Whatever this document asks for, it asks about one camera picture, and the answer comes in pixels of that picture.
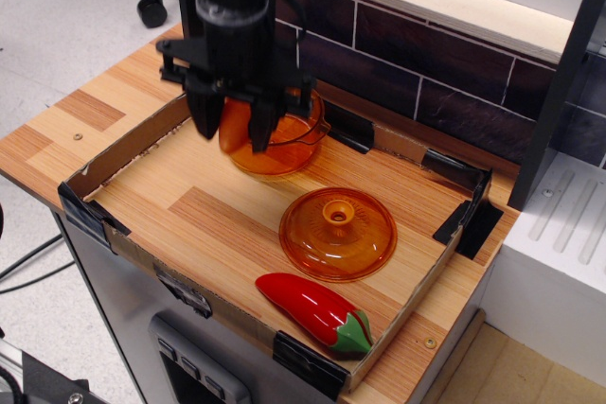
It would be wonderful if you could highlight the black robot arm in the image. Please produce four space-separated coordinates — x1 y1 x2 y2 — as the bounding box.
156 0 316 152

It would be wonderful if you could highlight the orange transparent pot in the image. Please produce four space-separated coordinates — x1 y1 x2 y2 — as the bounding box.
226 91 330 176

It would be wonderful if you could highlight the grey toy oven panel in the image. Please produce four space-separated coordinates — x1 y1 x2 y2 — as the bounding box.
149 315 252 404

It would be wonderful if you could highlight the cardboard fence with black tape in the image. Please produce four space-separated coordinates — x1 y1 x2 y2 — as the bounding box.
59 97 504 403

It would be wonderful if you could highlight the orange transparent pot lid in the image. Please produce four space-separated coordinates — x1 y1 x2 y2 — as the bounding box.
279 187 398 282

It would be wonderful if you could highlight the black floor cable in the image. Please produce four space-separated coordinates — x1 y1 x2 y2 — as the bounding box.
0 233 77 295

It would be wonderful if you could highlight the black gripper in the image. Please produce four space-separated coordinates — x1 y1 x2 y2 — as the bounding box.
156 23 315 152

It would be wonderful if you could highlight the orange toy carrot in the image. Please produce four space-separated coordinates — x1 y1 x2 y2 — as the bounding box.
219 97 251 154

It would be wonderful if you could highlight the black upright post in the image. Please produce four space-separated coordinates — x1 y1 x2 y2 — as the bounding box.
508 0 605 210

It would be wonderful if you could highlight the white toy sink drainboard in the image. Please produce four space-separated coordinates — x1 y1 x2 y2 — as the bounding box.
503 153 605 292

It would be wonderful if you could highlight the red toy chili pepper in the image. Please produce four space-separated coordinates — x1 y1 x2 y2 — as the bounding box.
255 272 374 355

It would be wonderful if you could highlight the dark brick backsplash panel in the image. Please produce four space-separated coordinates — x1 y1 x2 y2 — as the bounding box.
272 0 606 168

